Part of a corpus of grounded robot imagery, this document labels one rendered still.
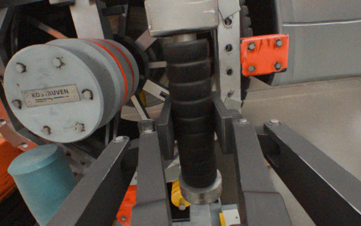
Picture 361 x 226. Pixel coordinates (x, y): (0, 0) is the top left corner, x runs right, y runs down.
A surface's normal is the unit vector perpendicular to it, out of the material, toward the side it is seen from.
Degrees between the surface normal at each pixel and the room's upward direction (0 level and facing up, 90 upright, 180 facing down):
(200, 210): 0
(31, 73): 90
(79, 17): 90
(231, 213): 0
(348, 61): 90
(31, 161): 0
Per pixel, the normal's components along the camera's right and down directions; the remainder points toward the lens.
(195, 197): -0.30, 0.38
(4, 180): 0.99, -0.11
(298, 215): -0.12, -0.92
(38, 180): 0.51, 0.21
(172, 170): -0.01, 0.37
